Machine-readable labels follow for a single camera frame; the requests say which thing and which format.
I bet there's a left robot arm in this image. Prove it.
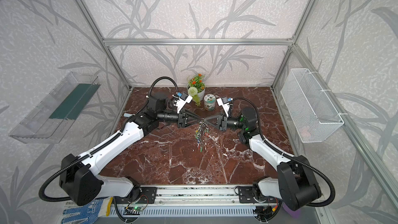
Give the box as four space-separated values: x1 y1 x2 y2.
60 93 200 206

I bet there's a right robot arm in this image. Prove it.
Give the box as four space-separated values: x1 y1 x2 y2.
204 107 324 211

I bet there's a round green tin can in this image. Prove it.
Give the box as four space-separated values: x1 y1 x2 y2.
204 94 216 111

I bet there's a potted flower plant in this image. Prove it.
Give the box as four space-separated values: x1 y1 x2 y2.
187 74 206 107

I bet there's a light blue toy shovel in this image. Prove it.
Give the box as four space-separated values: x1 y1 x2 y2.
123 113 132 118

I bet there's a green circuit board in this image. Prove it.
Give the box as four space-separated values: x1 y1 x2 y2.
123 206 143 216

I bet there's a purple toy shovel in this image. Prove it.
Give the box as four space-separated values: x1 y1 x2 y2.
283 205 301 219

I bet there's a blue dotted work glove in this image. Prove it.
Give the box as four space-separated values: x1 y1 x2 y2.
61 199 104 224

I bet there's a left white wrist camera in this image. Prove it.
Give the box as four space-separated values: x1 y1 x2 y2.
173 92 192 114

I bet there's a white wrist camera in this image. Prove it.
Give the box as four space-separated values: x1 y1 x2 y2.
217 96 233 117
173 92 192 114

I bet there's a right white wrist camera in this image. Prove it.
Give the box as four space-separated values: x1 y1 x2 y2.
217 96 233 117

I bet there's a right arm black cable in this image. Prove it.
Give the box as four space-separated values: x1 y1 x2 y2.
231 97 336 207

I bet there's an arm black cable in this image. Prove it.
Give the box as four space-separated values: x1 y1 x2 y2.
38 76 180 202
231 97 336 207

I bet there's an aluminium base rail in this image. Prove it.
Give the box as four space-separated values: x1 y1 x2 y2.
63 184 327 207

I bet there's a white wire mesh basket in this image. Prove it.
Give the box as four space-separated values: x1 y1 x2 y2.
281 68 344 143

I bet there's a clear plastic wall shelf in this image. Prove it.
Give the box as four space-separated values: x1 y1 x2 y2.
9 72 101 144

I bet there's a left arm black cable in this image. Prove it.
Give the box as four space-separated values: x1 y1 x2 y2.
38 76 180 202

